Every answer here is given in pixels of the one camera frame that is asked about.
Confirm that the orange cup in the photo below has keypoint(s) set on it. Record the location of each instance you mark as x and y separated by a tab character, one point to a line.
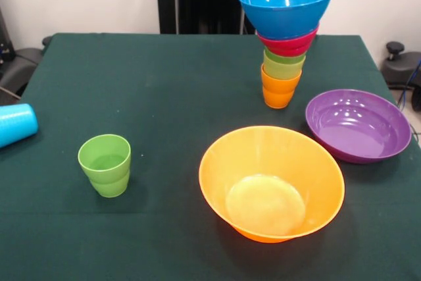
279	100
281	85

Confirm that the yellow translucent cup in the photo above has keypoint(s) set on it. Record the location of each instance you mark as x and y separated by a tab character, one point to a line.
283	71

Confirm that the black pedestal base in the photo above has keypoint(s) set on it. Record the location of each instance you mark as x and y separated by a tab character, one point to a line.
399	67
16	67

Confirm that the light green cup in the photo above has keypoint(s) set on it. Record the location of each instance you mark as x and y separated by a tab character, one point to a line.
110	189
103	159

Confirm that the large orange bowl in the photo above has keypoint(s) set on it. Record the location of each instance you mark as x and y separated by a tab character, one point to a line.
263	159

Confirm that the light blue bowl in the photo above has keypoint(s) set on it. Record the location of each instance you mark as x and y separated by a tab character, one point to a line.
283	19

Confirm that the purple bowl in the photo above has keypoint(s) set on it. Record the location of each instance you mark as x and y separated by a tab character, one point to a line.
355	129

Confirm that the dark green tablecloth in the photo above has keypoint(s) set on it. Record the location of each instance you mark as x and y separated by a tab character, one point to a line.
184	113

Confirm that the pink-red small bowl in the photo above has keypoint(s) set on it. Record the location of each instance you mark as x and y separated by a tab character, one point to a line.
286	48

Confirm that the light blue cup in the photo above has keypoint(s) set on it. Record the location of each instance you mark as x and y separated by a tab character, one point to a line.
16	123

